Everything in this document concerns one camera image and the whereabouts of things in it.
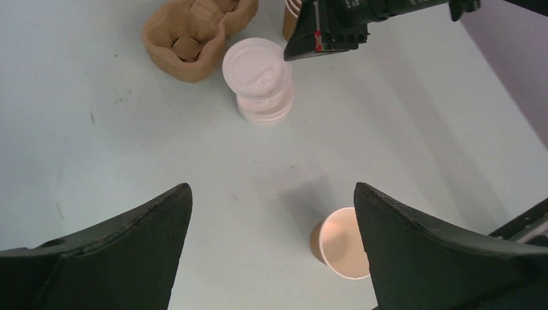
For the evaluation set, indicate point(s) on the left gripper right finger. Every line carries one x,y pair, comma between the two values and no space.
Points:
418,261

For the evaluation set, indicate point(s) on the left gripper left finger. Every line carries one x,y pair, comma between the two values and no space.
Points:
129,261

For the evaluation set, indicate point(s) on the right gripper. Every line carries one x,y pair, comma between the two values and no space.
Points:
346,22

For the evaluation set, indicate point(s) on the brown paper coffee cup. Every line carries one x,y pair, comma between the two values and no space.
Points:
336,242

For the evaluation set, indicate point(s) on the stack of paper cups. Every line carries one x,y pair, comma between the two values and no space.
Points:
291,15

